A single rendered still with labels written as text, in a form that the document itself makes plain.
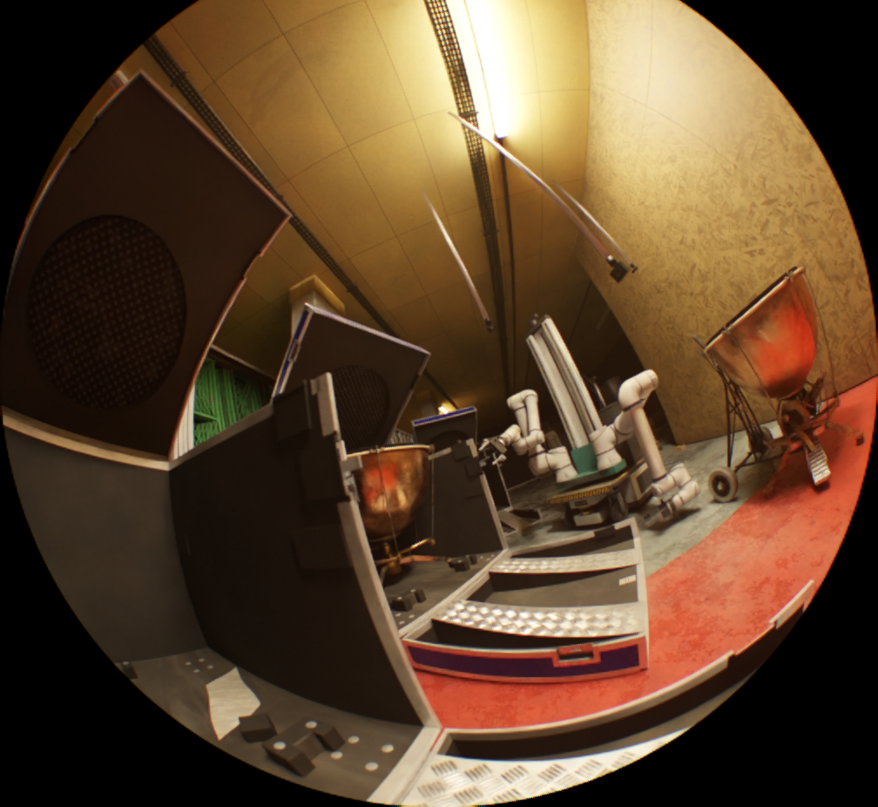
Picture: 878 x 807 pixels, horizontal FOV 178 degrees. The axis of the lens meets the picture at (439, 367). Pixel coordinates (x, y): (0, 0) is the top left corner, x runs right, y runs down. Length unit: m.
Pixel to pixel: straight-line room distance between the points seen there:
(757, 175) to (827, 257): 0.66
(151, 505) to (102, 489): 0.22
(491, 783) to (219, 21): 3.32
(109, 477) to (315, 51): 2.67
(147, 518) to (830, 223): 3.43
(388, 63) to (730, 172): 2.54
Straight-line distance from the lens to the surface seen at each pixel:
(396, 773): 0.66
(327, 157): 2.71
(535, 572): 1.54
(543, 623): 1.14
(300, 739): 0.70
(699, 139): 2.59
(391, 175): 2.84
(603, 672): 0.93
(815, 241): 2.26
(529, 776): 0.63
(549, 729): 0.68
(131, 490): 1.31
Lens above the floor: 0.69
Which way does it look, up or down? 24 degrees up
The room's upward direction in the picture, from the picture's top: 18 degrees counter-clockwise
